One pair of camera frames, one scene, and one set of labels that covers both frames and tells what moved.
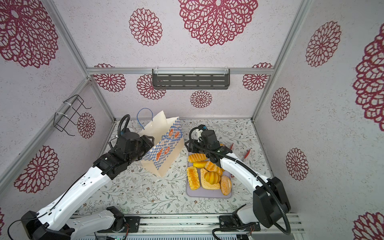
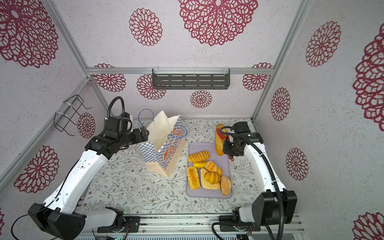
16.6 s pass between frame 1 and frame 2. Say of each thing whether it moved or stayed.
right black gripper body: moved
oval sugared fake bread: stayed
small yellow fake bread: stayed
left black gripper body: moved
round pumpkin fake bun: stayed
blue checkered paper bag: moved
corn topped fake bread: stayed
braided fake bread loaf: stayed
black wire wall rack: stayed
